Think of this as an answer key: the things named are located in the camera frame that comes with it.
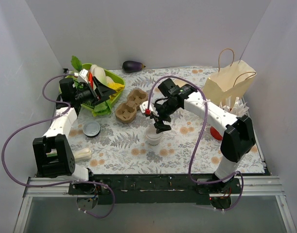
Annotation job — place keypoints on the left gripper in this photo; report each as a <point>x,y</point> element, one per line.
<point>95,90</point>

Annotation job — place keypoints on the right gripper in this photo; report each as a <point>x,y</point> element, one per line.
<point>159,119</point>

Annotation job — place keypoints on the white plastic cup lid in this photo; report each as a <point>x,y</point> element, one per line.
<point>150,130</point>

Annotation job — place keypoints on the white paper coffee cup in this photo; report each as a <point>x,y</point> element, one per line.
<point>153,140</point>

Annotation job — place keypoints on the brown pulp cup carrier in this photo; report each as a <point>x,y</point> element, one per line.
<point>126,112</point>

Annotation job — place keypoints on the stack of white paper cups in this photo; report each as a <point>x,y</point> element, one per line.
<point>179,82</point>

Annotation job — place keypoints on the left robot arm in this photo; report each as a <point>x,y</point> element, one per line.
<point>53,155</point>

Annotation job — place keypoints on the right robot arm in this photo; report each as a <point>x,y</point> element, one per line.
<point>237,132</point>

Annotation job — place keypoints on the yellow cabbage leaf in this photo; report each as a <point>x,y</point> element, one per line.
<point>117,87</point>

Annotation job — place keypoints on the green lettuce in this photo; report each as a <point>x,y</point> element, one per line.
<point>101,109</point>

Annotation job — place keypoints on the green plastic tray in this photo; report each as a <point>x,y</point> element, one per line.
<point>115,82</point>

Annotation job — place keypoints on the white napa cabbage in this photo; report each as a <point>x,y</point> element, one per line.
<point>99,74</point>

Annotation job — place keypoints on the red orange pepper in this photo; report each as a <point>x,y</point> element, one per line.
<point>90,78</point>

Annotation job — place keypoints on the white daikon radish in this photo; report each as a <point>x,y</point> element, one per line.
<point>81,74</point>

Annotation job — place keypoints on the purple eggplant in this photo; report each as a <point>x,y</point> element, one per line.
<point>132,66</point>

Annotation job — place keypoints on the stack of white lids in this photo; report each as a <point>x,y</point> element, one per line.
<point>91,129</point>

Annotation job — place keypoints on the red cup holder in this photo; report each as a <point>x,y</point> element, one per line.
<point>215,134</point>

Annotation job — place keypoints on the white paper straws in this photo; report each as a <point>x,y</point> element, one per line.
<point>239,108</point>

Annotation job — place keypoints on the brown paper bag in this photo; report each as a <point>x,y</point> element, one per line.
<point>232,80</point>

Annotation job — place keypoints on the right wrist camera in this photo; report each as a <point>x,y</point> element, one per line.
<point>147,109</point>

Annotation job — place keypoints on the black metal base rail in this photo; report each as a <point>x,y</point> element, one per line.
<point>155,188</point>

